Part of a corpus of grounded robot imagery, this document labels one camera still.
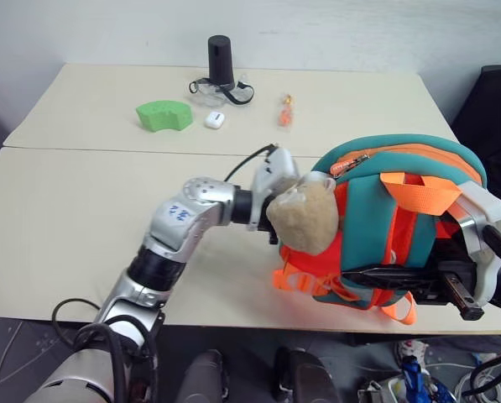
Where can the orange and teal backpack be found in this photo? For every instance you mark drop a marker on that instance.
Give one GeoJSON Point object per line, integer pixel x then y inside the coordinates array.
{"type": "Point", "coordinates": [367, 235]}

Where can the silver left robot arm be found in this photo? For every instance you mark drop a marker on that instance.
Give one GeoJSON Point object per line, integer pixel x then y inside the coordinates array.
{"type": "Point", "coordinates": [179, 218]}

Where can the dark rounded shape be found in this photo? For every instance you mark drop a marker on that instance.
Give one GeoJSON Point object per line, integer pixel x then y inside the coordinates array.
{"type": "Point", "coordinates": [206, 378]}

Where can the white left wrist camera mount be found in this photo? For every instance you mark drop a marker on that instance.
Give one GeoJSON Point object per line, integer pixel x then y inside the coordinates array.
{"type": "Point", "coordinates": [275, 168]}

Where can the beige plush toy bear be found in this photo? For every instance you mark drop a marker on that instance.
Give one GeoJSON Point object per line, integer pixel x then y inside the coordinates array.
{"type": "Point", "coordinates": [304, 218]}

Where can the green curved sponge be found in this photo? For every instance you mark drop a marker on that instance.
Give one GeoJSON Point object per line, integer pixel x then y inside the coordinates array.
{"type": "Point", "coordinates": [162, 115]}

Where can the clear packet orange sweets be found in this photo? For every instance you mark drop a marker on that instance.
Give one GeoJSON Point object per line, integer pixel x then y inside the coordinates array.
{"type": "Point", "coordinates": [285, 113]}

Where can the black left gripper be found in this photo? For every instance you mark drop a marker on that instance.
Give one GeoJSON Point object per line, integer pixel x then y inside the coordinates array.
{"type": "Point", "coordinates": [273, 236]}

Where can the black cylinder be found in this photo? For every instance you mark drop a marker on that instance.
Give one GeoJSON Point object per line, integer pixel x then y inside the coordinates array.
{"type": "Point", "coordinates": [220, 59]}

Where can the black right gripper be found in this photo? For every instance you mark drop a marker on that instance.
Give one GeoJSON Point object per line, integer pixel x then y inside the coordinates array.
{"type": "Point", "coordinates": [432, 291]}

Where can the white earbuds case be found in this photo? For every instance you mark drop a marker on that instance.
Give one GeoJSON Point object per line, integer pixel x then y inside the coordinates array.
{"type": "Point", "coordinates": [214, 119]}

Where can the blue object on floor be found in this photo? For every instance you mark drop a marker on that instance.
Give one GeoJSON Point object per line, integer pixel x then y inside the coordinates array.
{"type": "Point", "coordinates": [422, 380]}

